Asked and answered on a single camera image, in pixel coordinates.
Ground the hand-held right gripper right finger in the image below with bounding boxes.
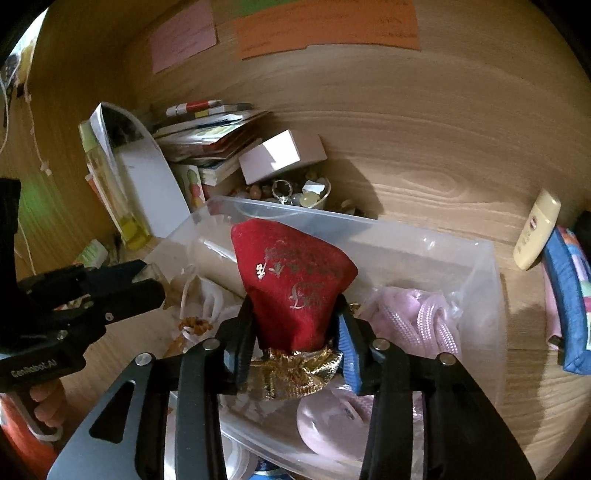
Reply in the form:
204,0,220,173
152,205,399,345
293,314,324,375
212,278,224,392
336,295,536,480

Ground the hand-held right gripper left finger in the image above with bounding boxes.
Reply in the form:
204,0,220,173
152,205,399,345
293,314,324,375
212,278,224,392
46,295,254,480

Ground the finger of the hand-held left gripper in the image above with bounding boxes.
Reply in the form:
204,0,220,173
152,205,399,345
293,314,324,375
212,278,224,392
84,259,148,297
82,278,166,327

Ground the white drawstring pouch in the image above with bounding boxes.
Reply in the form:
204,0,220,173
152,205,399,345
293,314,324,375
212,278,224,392
178,265,247,352

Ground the red gold drawstring pouch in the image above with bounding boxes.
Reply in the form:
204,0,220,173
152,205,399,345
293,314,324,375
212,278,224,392
231,220,358,400

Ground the bagged pink rope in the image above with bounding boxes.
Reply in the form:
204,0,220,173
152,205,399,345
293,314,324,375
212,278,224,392
360,286,462,361

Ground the pink round case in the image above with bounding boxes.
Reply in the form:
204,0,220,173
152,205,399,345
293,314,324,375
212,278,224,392
297,383,426,462

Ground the translucent plastic bin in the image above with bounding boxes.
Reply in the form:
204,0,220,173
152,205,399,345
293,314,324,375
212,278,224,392
164,195,509,472

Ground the person's left forearm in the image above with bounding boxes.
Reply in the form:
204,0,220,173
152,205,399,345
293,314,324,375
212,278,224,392
0,392,47,462

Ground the person's left hand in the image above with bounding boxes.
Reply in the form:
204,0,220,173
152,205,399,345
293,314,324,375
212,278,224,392
28,383,68,432

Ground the yellow green bottle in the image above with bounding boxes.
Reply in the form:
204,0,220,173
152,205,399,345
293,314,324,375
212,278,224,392
78,121,151,250

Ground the white file holder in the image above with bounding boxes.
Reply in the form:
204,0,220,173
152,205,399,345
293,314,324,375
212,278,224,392
90,102,192,238

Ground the dotted card box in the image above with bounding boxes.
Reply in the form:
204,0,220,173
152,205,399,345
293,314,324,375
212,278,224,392
172,164,206,213

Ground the small bowl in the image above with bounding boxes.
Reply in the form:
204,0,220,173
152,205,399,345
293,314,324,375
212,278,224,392
270,175,332,210

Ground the stack of books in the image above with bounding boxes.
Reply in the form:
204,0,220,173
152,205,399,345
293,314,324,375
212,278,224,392
152,99,271,185

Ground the red yellow white pen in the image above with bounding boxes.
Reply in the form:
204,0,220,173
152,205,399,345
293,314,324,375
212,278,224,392
166,99,222,116

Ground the small white box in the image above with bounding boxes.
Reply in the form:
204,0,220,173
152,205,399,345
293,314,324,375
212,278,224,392
239,129,328,185

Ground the pink card wallet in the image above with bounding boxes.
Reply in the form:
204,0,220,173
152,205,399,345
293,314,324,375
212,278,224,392
544,272,566,352

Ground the blue zip pouch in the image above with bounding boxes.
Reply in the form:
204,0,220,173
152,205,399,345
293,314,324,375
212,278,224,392
542,225,591,372

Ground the cream tube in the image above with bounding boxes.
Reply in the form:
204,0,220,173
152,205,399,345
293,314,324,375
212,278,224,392
513,188,561,271

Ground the pink sticky note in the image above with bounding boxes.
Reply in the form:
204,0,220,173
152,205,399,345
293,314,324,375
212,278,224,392
150,0,218,75

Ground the green sticky note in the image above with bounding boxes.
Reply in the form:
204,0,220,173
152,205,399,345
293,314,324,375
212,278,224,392
226,0,296,19

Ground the orange sticky note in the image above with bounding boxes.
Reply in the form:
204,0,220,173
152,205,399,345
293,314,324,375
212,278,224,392
235,0,421,60

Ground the wooden bead bracelet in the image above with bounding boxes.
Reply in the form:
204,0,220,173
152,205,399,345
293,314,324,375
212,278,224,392
231,182,278,200

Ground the white earphone cable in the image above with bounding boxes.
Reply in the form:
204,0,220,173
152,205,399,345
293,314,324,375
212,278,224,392
0,69,51,176

